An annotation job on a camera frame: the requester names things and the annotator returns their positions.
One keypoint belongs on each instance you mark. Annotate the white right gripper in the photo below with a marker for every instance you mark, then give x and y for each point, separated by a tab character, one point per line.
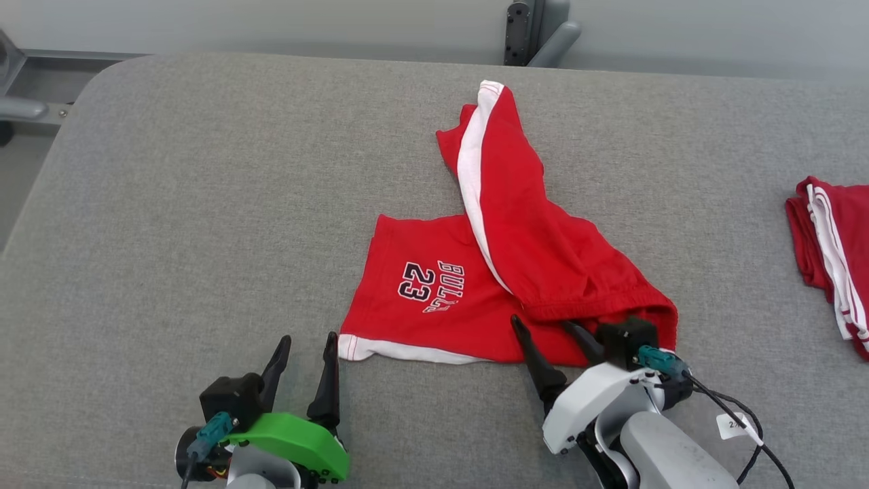
590	401

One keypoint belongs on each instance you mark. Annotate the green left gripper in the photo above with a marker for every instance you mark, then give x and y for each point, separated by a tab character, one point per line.
299	441

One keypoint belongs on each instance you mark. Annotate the red shorts with white stripe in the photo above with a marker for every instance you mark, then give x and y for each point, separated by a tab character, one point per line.
529	238

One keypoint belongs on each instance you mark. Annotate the red white jersey shirt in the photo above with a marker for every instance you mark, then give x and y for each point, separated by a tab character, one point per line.
848	238

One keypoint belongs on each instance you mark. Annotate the black cylindrical left wrist motor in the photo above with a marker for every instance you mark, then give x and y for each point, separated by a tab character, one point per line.
187	455

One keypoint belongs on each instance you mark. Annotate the grey fabric sofa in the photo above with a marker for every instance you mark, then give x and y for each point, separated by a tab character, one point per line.
204	204

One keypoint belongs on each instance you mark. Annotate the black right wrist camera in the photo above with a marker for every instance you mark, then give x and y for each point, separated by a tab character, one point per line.
628	339

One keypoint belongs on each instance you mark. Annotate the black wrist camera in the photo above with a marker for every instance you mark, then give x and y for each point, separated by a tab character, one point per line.
628	339
231	401

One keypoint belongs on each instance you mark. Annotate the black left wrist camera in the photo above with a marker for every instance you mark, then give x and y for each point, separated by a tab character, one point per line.
231	401

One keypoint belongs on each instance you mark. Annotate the teal right camera connector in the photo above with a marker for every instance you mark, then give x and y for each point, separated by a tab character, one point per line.
662	361

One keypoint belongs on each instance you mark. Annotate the teal camera connector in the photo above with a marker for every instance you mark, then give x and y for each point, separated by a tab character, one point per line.
662	361
212	435

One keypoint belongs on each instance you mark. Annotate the teal left camera connector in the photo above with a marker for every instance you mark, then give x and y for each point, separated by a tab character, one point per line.
212	435

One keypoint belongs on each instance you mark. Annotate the grey metal post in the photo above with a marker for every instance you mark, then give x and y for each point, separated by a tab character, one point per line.
536	30

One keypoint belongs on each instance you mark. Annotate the grey metal frame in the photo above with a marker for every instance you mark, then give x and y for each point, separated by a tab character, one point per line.
34	81

